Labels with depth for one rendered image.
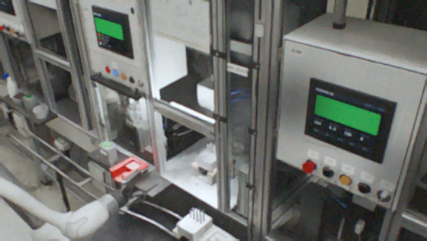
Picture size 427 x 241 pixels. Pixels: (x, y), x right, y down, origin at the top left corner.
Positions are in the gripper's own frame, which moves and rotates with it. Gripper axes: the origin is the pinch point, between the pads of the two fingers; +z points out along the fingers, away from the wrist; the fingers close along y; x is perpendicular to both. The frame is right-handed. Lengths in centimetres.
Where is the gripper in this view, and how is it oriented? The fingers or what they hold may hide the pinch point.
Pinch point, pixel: (149, 178)
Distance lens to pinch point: 190.9
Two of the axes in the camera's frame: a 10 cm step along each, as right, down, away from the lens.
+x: -6.9, -3.6, 6.2
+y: -0.9, -8.2, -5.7
